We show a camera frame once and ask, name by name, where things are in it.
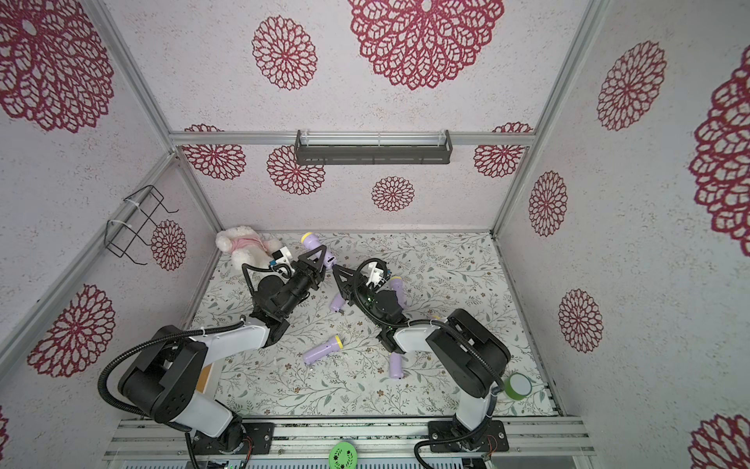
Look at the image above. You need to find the green tape roll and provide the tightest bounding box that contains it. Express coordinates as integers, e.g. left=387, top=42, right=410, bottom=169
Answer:
left=504, top=372, right=533, bottom=401
left=328, top=441, right=359, bottom=469

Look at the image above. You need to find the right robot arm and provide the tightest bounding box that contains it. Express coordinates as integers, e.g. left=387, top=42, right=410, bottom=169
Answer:
left=332, top=258, right=512, bottom=468

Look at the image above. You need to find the black wire wall rack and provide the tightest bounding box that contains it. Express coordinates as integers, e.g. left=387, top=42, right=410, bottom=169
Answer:
left=103, top=185, right=179, bottom=266

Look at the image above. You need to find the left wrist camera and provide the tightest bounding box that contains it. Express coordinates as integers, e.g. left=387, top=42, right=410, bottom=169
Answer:
left=270, top=246, right=293, bottom=266

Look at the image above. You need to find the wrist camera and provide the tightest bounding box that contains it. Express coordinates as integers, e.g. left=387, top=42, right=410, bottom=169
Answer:
left=364, top=261, right=391, bottom=289
left=270, top=246, right=293, bottom=266

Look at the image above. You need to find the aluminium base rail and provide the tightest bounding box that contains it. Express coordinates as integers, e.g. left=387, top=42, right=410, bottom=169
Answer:
left=103, top=416, right=596, bottom=462

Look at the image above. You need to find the black wall shelf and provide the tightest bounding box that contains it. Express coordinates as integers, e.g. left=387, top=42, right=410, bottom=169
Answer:
left=293, top=131, right=453, bottom=166

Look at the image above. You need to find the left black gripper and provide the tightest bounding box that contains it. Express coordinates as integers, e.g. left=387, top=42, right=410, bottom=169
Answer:
left=282, top=246, right=331, bottom=320

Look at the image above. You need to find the white plush teddy bear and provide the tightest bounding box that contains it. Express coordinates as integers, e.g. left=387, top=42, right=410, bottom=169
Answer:
left=215, top=226, right=282, bottom=272

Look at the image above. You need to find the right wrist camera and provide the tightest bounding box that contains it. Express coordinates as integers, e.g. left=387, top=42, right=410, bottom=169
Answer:
left=364, top=261, right=391, bottom=289

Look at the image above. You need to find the green tape roll front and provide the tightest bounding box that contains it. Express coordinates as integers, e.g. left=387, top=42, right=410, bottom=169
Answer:
left=328, top=441, right=359, bottom=469

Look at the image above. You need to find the green tape roll right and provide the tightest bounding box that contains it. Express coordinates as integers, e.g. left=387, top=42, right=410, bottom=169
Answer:
left=504, top=372, right=533, bottom=401

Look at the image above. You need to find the purple flashlight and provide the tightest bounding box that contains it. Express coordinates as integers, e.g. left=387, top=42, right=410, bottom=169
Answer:
left=390, top=277, right=406, bottom=309
left=302, top=335, right=343, bottom=365
left=389, top=352, right=404, bottom=380
left=301, top=232, right=336, bottom=269
left=329, top=293, right=347, bottom=313

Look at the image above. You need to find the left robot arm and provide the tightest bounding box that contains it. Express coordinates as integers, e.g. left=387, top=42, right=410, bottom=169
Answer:
left=97, top=245, right=327, bottom=453

